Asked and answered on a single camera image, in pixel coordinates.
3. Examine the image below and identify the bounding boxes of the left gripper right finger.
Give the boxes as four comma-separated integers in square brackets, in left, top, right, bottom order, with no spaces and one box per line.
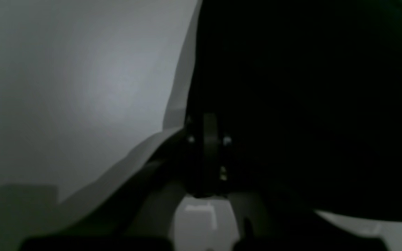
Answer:
[221,135,387,251]

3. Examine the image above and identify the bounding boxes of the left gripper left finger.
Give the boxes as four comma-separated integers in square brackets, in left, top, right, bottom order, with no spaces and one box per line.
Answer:
[20,115,219,251]

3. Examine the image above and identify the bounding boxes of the black T-shirt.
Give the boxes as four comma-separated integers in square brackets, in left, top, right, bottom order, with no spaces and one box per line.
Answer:
[187,0,402,221]

